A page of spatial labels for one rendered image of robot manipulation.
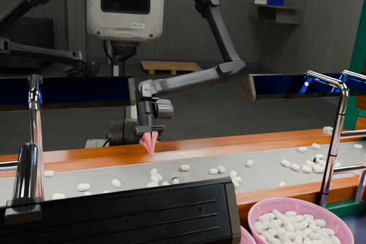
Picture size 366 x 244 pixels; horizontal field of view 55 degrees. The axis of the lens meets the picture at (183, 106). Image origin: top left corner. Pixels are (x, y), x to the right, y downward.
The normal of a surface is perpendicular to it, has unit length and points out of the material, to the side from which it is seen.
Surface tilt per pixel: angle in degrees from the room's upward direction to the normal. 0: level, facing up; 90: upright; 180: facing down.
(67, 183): 0
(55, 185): 0
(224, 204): 58
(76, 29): 90
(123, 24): 90
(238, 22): 90
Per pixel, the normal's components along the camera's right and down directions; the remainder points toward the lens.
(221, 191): 0.33, -0.25
